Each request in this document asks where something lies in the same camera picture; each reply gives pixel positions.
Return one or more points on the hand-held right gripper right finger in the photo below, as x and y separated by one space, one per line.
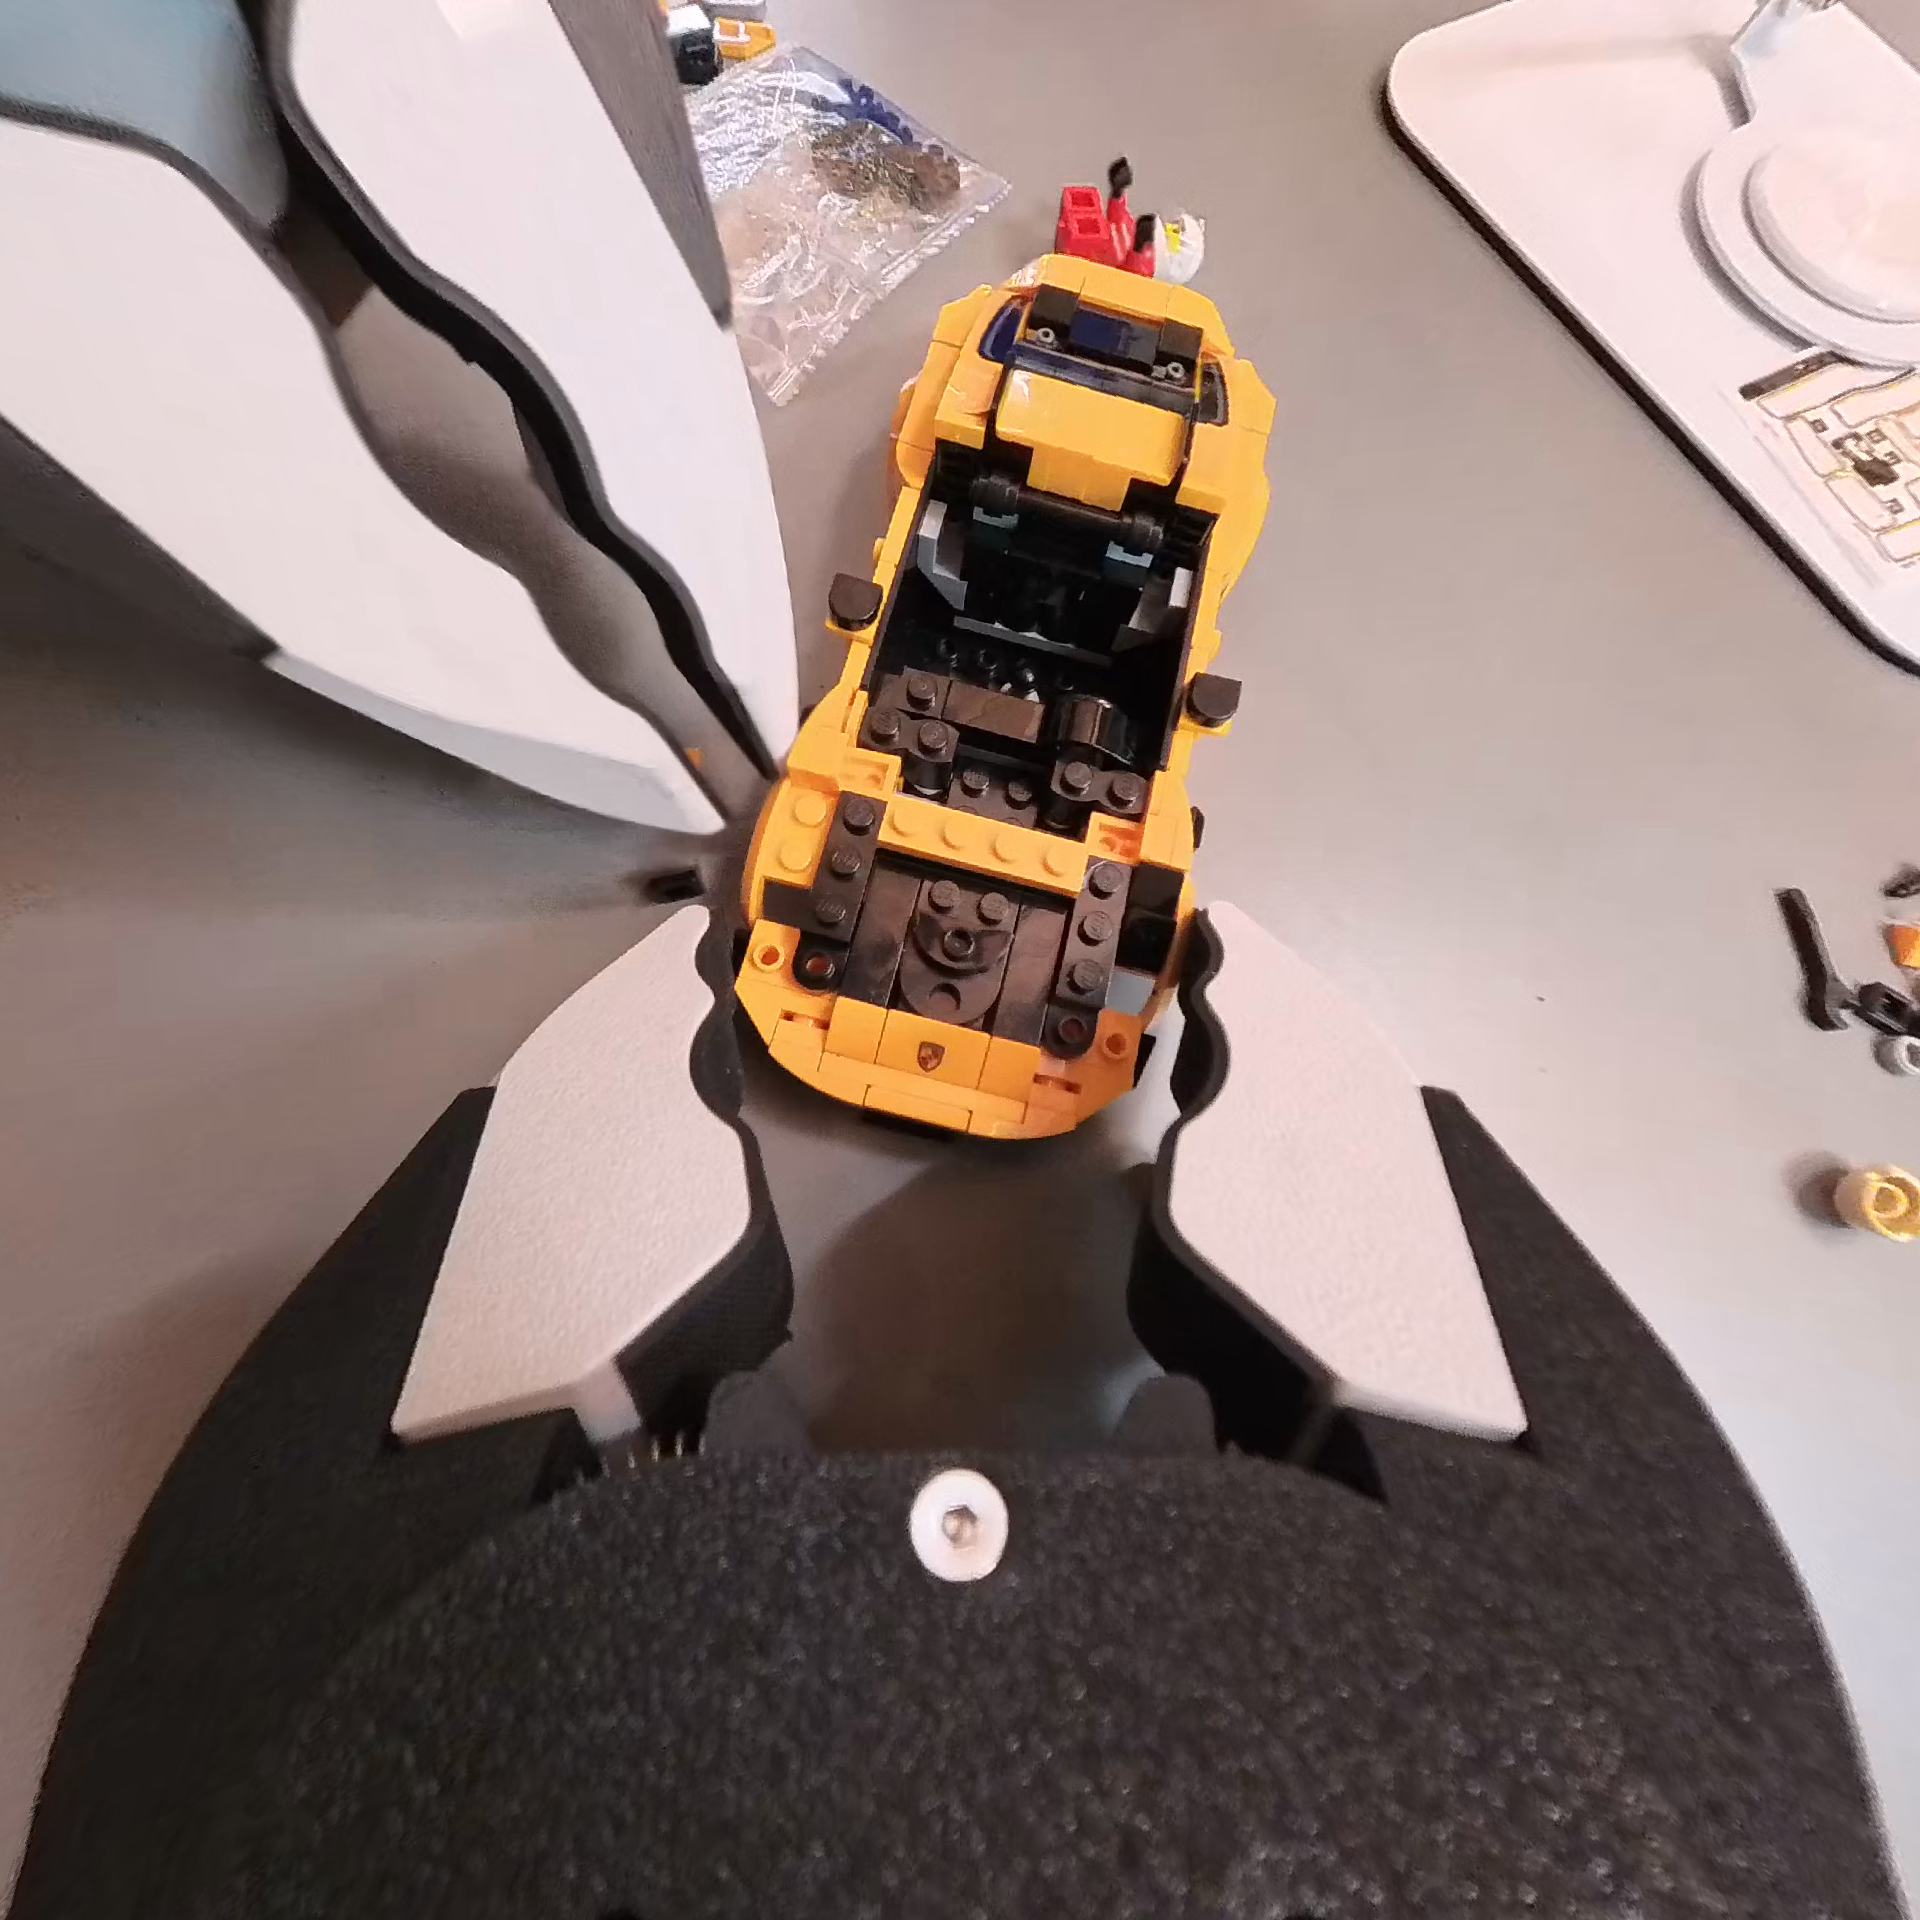
1336 1214

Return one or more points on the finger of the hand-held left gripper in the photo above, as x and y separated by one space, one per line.
599 300
224 422

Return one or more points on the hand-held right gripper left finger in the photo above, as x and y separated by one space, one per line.
585 1214

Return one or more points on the yellow lego car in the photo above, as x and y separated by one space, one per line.
1095 452

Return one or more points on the pile of yellow black lego pieces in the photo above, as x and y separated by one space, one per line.
735 33

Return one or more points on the small dark lego slope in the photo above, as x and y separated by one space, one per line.
668 884

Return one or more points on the red lego minifigure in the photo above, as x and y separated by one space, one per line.
1095 235

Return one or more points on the black lego wrench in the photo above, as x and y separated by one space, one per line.
1814 960

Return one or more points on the tan round lego piece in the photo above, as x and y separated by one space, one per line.
1881 1201

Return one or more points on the cluster of small lego pieces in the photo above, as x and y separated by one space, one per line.
1902 949

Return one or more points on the lego sticker sheet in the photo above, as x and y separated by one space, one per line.
1845 452

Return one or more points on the clear plastic parts bag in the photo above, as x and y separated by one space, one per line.
855 225

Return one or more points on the white book stand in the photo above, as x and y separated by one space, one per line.
1516 150

